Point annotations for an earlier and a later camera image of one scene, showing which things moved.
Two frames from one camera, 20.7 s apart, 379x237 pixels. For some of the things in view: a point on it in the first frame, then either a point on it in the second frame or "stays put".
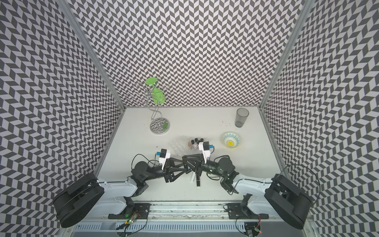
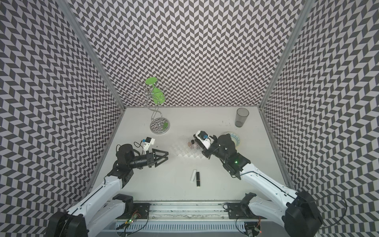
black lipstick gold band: (198, 181) stays put
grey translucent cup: (242, 114) stays put
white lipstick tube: (192, 176) stays put
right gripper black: (199, 163) -> (206, 152)
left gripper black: (168, 172) -> (150, 157)
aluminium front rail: (186, 212) stays put
